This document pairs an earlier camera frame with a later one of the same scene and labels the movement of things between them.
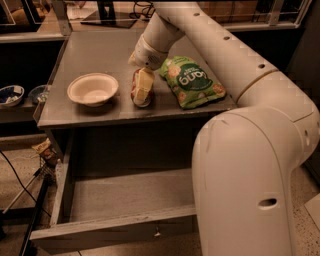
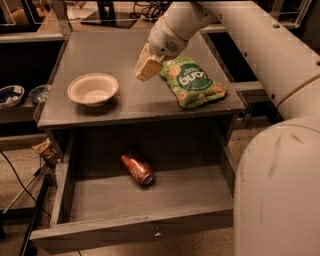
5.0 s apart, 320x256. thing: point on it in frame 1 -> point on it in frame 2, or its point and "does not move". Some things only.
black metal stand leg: [35, 214] does not move
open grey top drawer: [102, 209] does not move
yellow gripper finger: [143, 84] -> [152, 66]
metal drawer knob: [157, 231] does not move
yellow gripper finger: [132, 59] -> [146, 53]
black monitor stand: [106, 15] does not move
